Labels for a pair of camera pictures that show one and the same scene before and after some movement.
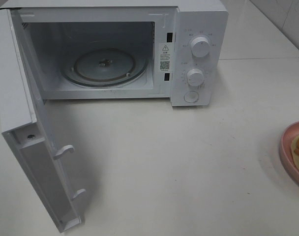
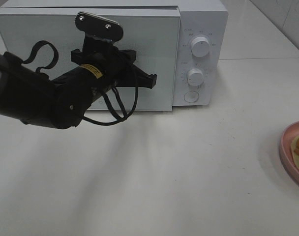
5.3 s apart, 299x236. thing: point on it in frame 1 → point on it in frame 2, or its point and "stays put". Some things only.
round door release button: (191, 96) stays put
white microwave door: (25, 125) → (152, 33)
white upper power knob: (200, 47) stays put
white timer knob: (195, 77) stays put
